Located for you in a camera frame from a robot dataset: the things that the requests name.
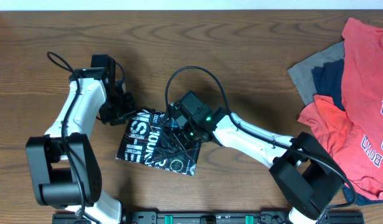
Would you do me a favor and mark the black orange-patterned jersey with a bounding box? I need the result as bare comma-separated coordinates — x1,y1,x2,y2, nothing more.
116,108,201,176

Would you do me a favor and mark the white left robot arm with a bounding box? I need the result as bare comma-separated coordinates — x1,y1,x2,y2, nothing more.
26,52,136,223

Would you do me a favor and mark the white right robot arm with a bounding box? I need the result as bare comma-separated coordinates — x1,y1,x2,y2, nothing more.
167,105,347,223

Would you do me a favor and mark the grey t-shirt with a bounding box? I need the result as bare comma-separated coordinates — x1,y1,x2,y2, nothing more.
287,41,344,105

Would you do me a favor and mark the navy blue t-shirt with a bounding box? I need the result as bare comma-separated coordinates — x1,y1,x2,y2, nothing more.
311,59,345,111

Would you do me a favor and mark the red printed t-shirt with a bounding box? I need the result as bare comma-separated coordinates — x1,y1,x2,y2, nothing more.
298,17,383,200

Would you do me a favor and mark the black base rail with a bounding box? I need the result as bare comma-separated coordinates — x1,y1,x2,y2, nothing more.
52,203,365,224

